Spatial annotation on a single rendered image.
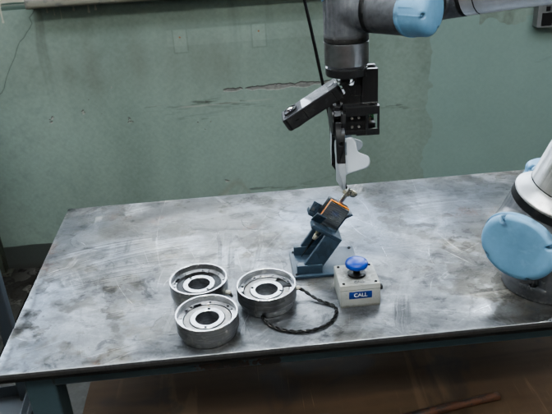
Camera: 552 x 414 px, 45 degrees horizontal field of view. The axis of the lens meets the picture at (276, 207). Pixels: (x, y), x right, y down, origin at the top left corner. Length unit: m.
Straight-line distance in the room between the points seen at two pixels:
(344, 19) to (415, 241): 0.51
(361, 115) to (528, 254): 0.35
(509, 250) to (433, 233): 0.39
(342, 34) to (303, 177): 1.79
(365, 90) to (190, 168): 1.74
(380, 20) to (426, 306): 0.49
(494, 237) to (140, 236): 0.76
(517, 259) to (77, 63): 2.03
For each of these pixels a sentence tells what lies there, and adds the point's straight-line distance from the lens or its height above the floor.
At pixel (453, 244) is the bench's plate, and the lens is 1.37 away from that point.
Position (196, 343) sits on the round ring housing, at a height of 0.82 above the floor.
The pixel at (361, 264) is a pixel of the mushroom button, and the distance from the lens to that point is 1.15.
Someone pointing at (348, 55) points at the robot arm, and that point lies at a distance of 1.10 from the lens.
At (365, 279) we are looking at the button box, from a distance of 1.16.
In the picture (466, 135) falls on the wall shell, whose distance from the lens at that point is 2.95.
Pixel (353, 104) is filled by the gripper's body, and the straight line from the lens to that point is 1.14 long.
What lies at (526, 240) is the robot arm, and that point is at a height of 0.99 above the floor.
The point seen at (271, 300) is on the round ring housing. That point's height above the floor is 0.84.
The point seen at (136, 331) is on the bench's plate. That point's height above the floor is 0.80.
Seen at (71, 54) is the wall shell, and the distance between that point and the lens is 2.72.
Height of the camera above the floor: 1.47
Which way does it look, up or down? 26 degrees down
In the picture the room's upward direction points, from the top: 4 degrees counter-clockwise
